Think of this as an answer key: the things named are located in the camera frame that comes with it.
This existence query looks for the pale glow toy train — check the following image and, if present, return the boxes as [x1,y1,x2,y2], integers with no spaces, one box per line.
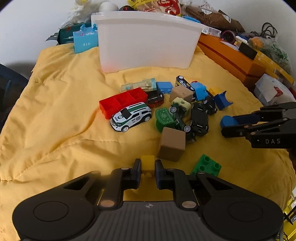
[120,78,157,92]

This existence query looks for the tan wooden cube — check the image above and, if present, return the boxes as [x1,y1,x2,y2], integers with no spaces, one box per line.
[169,85,194,102]

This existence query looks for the red transparent long brick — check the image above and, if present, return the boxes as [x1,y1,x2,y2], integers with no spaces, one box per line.
[99,87,148,120]

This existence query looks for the black red toy car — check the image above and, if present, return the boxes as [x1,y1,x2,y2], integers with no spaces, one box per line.
[147,90,164,108]

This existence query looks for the brown paper package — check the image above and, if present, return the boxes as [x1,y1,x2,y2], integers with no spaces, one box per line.
[184,6,245,33]

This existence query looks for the yellow snack bag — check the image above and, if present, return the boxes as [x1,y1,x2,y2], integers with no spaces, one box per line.
[127,0,182,16]

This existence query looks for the white paper bag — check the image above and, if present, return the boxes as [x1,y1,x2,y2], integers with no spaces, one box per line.
[254,74,295,106]

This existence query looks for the white plastic bin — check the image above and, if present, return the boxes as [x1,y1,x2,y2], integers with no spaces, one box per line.
[91,11,208,73]

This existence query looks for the blue arch block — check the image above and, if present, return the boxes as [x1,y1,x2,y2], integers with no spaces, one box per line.
[214,91,233,110]

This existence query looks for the white green toy car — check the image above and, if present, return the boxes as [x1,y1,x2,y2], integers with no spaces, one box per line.
[110,102,152,132]

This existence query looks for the dark green box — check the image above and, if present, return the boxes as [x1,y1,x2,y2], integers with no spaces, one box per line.
[46,22,93,45]

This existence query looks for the yellow small brick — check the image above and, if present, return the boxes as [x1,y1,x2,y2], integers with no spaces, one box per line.
[141,155,155,178]

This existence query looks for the green lego brick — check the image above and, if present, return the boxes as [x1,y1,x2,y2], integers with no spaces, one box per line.
[190,154,222,177]

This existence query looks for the black yellow toy car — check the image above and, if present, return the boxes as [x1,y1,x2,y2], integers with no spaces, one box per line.
[175,75,195,92]

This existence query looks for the light blue brick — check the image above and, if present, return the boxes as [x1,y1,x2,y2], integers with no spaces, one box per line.
[191,82,208,101]

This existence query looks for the light blue small box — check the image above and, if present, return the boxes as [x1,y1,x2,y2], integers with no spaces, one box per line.
[73,30,99,54]

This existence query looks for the blue round block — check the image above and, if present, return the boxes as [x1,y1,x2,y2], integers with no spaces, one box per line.
[220,115,239,128]

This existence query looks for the dark green toy car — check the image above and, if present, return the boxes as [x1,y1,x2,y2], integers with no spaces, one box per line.
[173,113,196,142]

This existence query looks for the tan wooden block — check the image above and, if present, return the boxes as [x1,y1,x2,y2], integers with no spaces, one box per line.
[157,127,186,162]

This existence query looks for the white ball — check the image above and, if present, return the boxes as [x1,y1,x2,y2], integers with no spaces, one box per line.
[98,1,119,12]

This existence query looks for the green arch block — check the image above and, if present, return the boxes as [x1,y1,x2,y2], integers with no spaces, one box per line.
[155,108,175,132]

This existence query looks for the small black toy car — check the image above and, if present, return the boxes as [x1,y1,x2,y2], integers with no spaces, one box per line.
[202,91,217,115]

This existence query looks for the yellow cloth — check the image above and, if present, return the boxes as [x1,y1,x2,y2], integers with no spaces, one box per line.
[1,44,295,240]

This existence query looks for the cream green toy car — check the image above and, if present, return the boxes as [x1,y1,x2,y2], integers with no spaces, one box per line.
[169,97,191,117]

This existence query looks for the orange long box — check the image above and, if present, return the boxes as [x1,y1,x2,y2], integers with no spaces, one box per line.
[198,34,266,90]

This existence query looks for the white plastic bag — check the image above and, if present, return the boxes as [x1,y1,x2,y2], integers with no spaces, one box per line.
[60,0,105,29]

